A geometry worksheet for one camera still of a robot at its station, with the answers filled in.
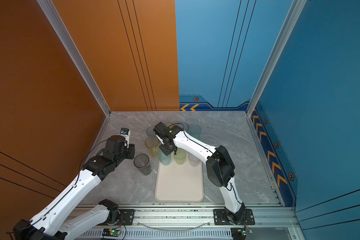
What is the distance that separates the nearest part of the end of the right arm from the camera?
622mm

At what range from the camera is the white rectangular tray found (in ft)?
2.65

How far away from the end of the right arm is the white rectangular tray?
0.18m
